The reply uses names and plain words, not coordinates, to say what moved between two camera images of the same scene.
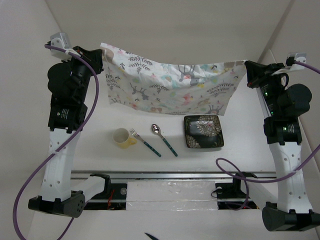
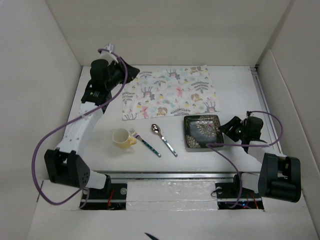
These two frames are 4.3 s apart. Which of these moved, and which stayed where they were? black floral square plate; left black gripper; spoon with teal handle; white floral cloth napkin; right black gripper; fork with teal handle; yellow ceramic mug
Moved: right black gripper; left black gripper; white floral cloth napkin
Stayed: spoon with teal handle; black floral square plate; yellow ceramic mug; fork with teal handle
